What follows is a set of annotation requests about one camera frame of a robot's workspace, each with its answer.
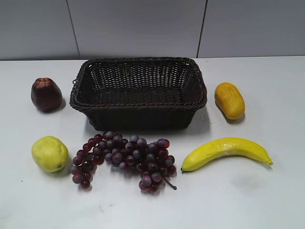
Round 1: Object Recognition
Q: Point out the purple grape bunch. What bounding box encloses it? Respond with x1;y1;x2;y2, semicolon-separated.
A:
71;131;177;194

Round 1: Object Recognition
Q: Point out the black woven basket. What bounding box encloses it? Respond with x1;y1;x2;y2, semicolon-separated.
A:
70;57;207;131

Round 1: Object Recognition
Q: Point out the yellow banana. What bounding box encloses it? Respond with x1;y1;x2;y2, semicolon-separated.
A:
181;137;273;172

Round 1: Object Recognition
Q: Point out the orange-yellow mango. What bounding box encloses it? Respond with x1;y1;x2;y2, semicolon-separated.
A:
214;82;245;120

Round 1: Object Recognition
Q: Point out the dark red apple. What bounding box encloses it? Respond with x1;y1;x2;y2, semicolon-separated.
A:
31;77;62;113

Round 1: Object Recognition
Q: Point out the yellow-green lemon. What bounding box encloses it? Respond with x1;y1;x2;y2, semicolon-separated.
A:
31;136;69;173

